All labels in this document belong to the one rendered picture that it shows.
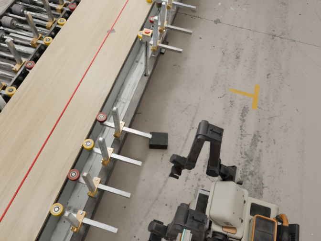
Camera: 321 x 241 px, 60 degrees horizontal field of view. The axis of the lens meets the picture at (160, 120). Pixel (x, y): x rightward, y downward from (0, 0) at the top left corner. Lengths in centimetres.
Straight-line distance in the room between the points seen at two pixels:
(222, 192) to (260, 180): 168
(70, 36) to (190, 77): 162
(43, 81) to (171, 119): 150
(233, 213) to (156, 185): 152
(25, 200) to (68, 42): 147
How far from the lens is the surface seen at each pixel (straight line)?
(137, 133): 225
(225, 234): 166
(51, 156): 217
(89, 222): 203
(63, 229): 228
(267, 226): 209
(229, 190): 154
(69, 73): 256
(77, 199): 231
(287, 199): 326
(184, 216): 121
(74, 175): 207
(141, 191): 292
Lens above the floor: 280
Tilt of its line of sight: 59 degrees down
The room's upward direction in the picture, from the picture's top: 6 degrees clockwise
